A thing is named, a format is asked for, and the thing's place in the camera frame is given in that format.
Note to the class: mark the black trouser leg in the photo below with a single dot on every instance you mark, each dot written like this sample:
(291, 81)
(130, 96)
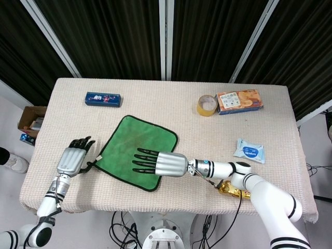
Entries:
(3, 155)

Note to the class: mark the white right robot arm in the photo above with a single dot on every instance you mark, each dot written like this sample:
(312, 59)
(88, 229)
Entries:
(269, 192)

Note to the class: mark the gold foil snack packet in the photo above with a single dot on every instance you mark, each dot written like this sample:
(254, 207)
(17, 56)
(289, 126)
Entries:
(229, 190)

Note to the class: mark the beige waffle tablecloth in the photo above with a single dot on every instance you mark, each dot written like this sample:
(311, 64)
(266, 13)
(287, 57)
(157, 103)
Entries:
(168, 103)

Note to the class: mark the light blue wet wipes packet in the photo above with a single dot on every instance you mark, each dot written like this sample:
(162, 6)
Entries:
(249, 151)

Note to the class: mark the white shoe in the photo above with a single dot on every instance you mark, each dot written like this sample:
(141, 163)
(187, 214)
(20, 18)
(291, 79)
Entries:
(18, 163)

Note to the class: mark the black pleated curtain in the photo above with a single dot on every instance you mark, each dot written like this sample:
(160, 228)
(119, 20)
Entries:
(116, 33)

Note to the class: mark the dark blue rectangular box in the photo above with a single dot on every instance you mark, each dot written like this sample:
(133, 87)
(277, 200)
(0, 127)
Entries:
(103, 99)

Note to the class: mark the silver white robot base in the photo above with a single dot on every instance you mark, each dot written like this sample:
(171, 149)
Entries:
(160, 233)

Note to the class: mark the white frame post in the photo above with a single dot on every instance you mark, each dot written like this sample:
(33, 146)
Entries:
(255, 41)
(166, 39)
(52, 39)
(315, 112)

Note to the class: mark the yellow packing tape roll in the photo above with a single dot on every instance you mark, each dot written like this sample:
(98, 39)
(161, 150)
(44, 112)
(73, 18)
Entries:
(205, 112)

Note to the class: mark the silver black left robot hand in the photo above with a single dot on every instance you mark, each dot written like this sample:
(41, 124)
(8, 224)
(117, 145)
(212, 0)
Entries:
(70, 162)

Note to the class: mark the small blue printed box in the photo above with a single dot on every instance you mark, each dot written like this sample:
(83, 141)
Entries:
(27, 139)

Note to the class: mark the brown cardboard box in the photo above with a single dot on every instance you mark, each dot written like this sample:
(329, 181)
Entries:
(28, 116)

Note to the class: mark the black equipment box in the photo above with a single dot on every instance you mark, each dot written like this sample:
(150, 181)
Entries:
(329, 127)

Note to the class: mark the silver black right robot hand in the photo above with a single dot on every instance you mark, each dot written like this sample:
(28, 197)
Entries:
(171, 164)

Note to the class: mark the orange and blue biscuit box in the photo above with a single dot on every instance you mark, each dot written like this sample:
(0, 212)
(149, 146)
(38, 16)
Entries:
(240, 101)

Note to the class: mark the green cloth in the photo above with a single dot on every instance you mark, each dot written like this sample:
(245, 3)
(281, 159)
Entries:
(140, 140)

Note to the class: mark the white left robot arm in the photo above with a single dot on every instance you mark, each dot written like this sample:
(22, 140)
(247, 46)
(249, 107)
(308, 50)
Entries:
(46, 205)

